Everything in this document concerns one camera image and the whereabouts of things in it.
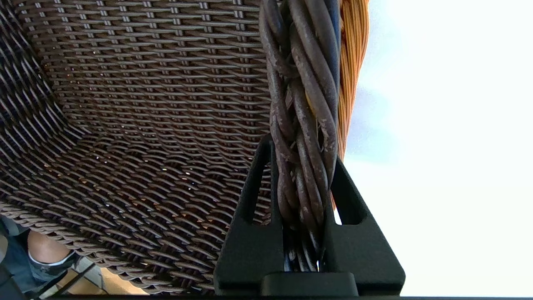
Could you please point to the dark brown wicker basket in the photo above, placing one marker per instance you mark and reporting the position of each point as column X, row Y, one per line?
column 145, row 125

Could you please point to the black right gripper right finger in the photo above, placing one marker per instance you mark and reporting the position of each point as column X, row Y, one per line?
column 358, row 250

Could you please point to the orange wicker basket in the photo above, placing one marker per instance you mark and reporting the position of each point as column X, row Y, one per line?
column 352, row 62

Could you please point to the person leg in jeans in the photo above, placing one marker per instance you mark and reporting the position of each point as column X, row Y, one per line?
column 46, row 250

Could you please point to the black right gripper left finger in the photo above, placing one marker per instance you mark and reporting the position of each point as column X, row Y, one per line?
column 250, row 250

